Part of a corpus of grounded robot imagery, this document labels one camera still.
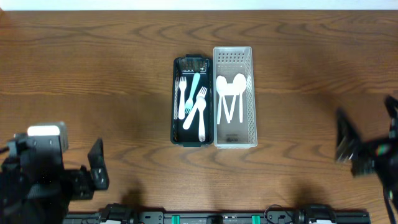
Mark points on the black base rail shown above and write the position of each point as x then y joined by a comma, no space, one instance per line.
274,214

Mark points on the clear perforated plastic basket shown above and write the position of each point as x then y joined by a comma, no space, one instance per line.
235,108

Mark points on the white thick-handled spoon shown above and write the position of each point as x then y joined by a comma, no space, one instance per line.
201,105

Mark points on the white thick-handled fork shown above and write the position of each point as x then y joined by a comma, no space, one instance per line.
182,87

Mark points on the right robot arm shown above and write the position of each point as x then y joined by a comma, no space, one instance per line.
377,156

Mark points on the white plastic spoon lowest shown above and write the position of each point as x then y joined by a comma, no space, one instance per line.
229,110

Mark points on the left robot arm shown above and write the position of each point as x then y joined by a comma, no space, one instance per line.
35,185

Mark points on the teal green fork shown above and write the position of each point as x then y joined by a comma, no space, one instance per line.
189,102

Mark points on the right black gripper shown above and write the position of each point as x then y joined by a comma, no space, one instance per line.
351,144

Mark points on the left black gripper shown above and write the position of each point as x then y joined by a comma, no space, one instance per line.
79,187

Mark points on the pale green fork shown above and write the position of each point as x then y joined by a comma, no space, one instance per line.
189,119

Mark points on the white plastic spoon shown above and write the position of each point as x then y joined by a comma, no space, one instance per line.
240,87
219,108

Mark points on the white plastic spoon angled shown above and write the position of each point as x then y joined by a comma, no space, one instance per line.
223,87

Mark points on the dark green plastic basket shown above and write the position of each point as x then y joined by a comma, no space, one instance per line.
186,67

